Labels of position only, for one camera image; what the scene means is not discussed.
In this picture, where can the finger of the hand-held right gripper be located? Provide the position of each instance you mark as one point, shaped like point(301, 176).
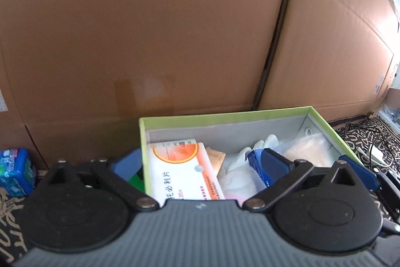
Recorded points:
point(362, 171)

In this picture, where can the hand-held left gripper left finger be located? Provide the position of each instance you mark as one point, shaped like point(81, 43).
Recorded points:
point(128, 160)

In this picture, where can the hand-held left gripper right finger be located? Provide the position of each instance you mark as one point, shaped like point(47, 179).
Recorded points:
point(276, 160)

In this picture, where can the blue white packet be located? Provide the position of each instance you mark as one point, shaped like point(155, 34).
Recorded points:
point(256, 164)

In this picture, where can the white rubber glove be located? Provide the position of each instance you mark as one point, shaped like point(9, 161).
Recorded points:
point(234, 174)

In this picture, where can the light green cardboard box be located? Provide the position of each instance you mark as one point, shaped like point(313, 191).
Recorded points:
point(225, 131)

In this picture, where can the green plastic object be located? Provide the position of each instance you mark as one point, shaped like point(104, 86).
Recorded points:
point(137, 182)

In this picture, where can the clear plastic bag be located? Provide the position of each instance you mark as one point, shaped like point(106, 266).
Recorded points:
point(312, 148)

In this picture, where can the orange white medicine box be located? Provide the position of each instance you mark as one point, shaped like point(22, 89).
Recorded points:
point(181, 173)

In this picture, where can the small brown packet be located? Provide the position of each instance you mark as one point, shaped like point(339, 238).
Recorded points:
point(217, 158)

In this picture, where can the blue tissue pack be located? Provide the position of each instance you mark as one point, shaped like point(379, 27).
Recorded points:
point(15, 170)

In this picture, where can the black gold patterned tablecloth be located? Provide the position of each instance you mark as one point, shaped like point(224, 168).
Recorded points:
point(6, 223)

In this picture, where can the large brown cardboard box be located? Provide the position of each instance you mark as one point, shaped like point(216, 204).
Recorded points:
point(140, 20)

